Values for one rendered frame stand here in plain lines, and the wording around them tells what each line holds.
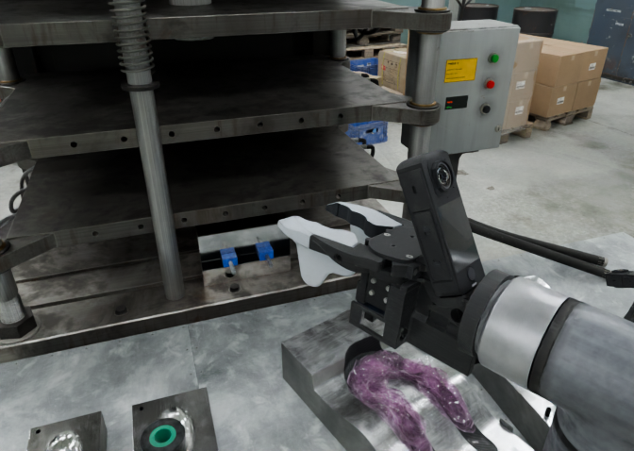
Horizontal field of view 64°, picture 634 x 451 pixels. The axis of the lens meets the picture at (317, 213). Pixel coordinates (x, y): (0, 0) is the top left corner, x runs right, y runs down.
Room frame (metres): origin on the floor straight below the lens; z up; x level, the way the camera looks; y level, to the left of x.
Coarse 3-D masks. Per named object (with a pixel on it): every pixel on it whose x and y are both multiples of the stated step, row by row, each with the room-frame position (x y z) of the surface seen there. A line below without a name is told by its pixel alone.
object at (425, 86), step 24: (432, 0) 1.38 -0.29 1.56; (0, 48) 1.65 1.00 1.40; (336, 48) 2.02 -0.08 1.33; (432, 48) 1.38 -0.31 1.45; (0, 72) 1.65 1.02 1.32; (432, 72) 1.38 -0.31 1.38; (432, 96) 1.39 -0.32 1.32; (408, 216) 1.38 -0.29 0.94; (0, 240) 1.05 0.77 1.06; (0, 288) 1.01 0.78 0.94; (0, 312) 1.01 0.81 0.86; (24, 312) 1.04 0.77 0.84; (0, 336) 0.99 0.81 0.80; (24, 336) 1.00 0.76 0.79
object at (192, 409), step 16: (160, 400) 0.72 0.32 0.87; (176, 400) 0.72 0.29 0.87; (192, 400) 0.72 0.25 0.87; (208, 400) 0.72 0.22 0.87; (144, 416) 0.68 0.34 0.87; (160, 416) 0.69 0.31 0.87; (176, 416) 0.70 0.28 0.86; (192, 416) 0.68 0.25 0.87; (208, 416) 0.68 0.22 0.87; (192, 432) 0.66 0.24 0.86; (208, 432) 0.65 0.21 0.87; (192, 448) 0.61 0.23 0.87; (208, 448) 0.61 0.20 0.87
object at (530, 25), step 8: (520, 8) 7.60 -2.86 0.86; (528, 8) 7.61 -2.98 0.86; (536, 8) 7.61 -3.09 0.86; (544, 8) 7.60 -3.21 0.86; (552, 8) 7.55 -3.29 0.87; (512, 16) 7.53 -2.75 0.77; (520, 16) 7.33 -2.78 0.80; (528, 16) 7.24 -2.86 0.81; (536, 16) 7.19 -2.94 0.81; (544, 16) 7.18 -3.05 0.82; (552, 16) 7.22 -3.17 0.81; (520, 24) 7.31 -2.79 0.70; (528, 24) 7.23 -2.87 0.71; (536, 24) 7.19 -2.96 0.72; (544, 24) 7.19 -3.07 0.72; (552, 24) 7.24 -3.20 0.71; (520, 32) 7.29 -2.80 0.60; (528, 32) 7.22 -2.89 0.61; (536, 32) 7.19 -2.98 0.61; (544, 32) 7.19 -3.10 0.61; (552, 32) 7.28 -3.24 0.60
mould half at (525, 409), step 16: (480, 368) 0.84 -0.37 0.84; (496, 384) 0.79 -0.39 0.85; (512, 384) 0.75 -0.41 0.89; (496, 400) 0.78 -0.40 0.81; (512, 400) 0.74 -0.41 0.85; (528, 400) 0.71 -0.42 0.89; (544, 400) 0.71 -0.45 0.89; (512, 416) 0.73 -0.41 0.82; (528, 416) 0.69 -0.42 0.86; (544, 416) 0.67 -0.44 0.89; (528, 432) 0.68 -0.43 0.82; (544, 432) 0.65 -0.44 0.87
